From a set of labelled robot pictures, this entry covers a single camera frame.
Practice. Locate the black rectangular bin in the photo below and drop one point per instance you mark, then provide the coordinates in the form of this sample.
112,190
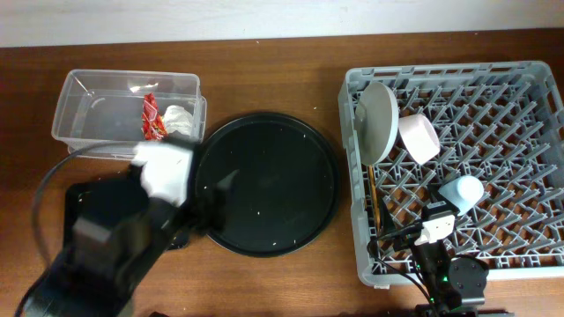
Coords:
74,197

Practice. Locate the round black serving tray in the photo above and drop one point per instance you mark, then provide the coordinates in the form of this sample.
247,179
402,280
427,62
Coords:
287,190

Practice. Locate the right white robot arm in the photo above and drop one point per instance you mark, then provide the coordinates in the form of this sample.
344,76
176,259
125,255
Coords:
453,285

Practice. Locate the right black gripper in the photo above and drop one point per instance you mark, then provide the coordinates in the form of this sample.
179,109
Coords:
407,236

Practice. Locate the grey plastic dishwasher rack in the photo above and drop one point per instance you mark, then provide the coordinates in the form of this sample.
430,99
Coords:
499,122

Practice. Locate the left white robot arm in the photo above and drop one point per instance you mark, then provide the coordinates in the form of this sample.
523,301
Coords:
119,235

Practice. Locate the wooden chopstick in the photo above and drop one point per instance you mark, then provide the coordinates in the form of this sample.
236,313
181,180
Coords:
373,193

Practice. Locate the pink plastic bowl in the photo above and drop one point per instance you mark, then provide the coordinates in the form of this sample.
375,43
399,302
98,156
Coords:
419,138

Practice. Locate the light blue plastic cup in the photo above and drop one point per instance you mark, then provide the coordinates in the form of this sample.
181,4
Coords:
463,192

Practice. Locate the clear plastic storage box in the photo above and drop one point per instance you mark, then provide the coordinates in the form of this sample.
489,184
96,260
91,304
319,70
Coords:
98,106

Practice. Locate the grey plate with food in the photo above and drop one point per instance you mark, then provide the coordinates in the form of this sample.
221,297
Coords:
376,122

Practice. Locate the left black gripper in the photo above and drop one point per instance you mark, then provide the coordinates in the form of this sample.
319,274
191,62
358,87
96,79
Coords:
204,215

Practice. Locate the white paper napkin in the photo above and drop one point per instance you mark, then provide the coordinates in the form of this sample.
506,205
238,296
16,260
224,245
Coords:
178,119

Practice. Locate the red snack wrapper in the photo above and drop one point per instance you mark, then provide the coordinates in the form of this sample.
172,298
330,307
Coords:
152,125

